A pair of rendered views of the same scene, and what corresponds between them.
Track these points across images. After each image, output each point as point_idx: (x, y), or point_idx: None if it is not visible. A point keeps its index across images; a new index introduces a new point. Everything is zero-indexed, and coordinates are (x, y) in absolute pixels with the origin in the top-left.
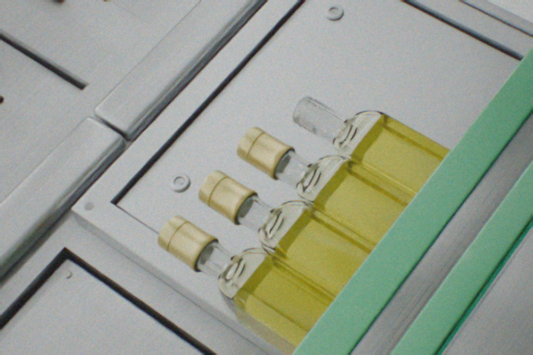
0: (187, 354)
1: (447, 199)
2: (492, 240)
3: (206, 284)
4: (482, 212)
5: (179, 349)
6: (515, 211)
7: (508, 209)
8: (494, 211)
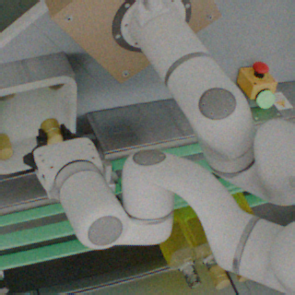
0: (258, 289)
1: (203, 163)
2: (198, 147)
3: (245, 293)
4: (194, 156)
5: (260, 292)
6: (185, 149)
7: (187, 151)
8: (191, 154)
